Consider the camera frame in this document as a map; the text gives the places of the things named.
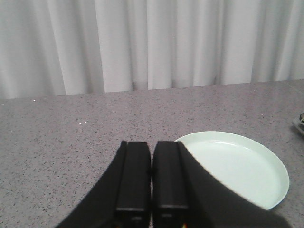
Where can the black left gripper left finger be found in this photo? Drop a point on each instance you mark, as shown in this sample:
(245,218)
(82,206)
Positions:
(121,197)

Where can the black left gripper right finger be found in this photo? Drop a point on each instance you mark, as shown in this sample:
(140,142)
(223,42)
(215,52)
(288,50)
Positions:
(185,195)

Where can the light green round plate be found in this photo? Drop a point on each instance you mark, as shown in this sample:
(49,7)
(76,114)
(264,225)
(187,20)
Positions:
(245,166)

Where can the white pleated curtain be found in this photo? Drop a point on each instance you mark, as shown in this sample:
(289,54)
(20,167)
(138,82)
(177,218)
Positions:
(66,47)

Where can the black silver kitchen scale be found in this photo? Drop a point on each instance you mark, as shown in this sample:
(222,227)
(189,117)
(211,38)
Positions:
(298,123)

